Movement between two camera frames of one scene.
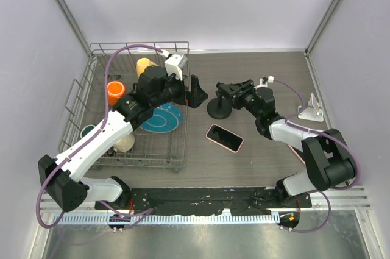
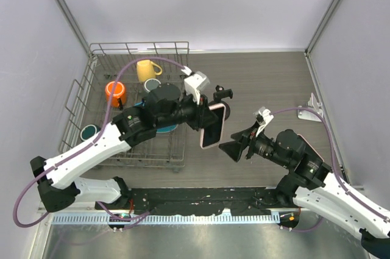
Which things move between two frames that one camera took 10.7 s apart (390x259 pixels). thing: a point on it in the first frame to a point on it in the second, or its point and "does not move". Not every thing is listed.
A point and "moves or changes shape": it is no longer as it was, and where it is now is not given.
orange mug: [115, 89] does not move
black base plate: [235, 201] does not move
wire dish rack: [108, 75] does not move
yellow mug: [142, 63] does not move
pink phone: [225, 138] moves or changes shape
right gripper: [232, 92] to [233, 149]
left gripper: [192, 99] to [202, 116]
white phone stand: [314, 111] does not move
